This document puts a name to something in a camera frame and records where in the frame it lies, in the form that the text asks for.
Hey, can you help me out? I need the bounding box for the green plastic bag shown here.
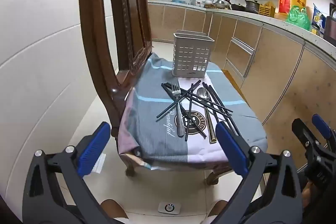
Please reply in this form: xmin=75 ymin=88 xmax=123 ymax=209
xmin=286 ymin=5 xmax=311 ymax=30

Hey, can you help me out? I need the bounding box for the silver spoon with dark handle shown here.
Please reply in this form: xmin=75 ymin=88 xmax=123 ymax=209
xmin=196 ymin=88 xmax=217 ymax=143

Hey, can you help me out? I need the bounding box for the person's leg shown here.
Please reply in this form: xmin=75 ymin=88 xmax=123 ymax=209
xmin=207 ymin=200 xmax=229 ymax=218
xmin=100 ymin=199 xmax=129 ymax=220

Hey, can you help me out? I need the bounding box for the grey pink printed cloth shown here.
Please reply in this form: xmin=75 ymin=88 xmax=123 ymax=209
xmin=118 ymin=53 xmax=268 ymax=169

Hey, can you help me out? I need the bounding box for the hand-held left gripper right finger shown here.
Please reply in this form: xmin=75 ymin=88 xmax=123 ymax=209
xmin=210 ymin=121 xmax=306 ymax=224

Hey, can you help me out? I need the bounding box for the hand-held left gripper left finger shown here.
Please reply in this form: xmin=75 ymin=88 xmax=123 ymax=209
xmin=22 ymin=122 xmax=113 ymax=224

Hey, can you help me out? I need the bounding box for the pile of black chopsticks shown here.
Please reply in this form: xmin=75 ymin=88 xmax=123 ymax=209
xmin=157 ymin=80 xmax=242 ymax=141

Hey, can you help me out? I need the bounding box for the dark countertop appliance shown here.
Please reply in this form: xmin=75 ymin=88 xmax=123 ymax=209
xmin=323 ymin=3 xmax=336 ymax=43

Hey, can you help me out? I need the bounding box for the blue snack bag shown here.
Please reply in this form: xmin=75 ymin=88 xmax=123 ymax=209
xmin=312 ymin=3 xmax=328 ymax=34

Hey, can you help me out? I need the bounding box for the dark cooking pot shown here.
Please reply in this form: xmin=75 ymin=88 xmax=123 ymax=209
xmin=244 ymin=0 xmax=260 ymax=13

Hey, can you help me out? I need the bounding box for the silver fork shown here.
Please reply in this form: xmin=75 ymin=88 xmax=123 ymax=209
xmin=171 ymin=81 xmax=185 ymax=137

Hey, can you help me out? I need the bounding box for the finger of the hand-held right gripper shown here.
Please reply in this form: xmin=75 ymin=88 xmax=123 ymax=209
xmin=312 ymin=114 xmax=336 ymax=148
xmin=292 ymin=118 xmax=328 ymax=155

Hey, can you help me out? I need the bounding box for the carved wooden chair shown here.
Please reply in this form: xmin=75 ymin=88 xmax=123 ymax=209
xmin=78 ymin=0 xmax=244 ymax=186

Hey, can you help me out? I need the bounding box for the black wok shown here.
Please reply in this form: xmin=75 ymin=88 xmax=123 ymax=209
xmin=222 ymin=0 xmax=246 ymax=10

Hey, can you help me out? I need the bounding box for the white slotted utensil holder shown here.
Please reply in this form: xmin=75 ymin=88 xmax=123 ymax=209
xmin=172 ymin=29 xmax=216 ymax=78

